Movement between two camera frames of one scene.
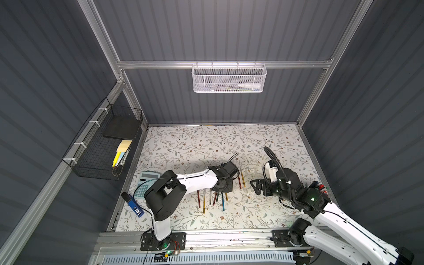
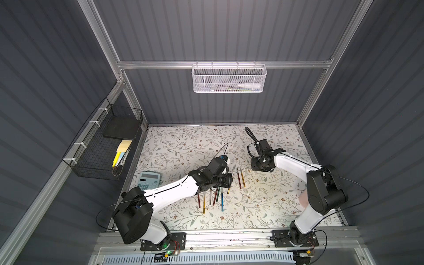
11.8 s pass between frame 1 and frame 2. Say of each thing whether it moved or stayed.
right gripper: moved
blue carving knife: stayed
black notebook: stayed
